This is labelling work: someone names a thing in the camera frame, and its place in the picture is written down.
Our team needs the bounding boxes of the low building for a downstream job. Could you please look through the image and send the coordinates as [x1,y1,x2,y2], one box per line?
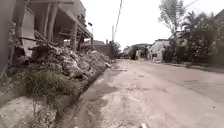
[81,39,113,58]

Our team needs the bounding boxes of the utility pole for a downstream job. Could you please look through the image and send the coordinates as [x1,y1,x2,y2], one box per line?
[111,25,116,43]

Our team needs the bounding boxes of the pile of rubble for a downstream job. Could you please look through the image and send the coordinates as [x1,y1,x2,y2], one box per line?
[0,41,113,128]

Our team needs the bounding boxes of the white building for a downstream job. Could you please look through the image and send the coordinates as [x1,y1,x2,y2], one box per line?
[147,39,171,63]

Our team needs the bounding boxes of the grey concrete road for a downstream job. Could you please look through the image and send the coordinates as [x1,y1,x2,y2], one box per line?
[59,59,224,128]

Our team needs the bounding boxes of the unfinished concrete building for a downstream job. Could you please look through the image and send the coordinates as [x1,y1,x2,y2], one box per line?
[0,0,95,73]

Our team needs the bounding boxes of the clump of grass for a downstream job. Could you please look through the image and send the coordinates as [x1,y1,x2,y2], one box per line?
[13,68,84,100]

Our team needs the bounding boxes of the tall thin tree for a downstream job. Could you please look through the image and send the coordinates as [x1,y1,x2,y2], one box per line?
[158,0,186,62]

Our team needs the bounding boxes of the clump of dark trees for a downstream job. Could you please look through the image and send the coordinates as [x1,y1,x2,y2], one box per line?
[181,9,224,67]

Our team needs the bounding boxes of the overhead wires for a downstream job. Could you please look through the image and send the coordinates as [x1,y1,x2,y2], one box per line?
[113,0,200,38]

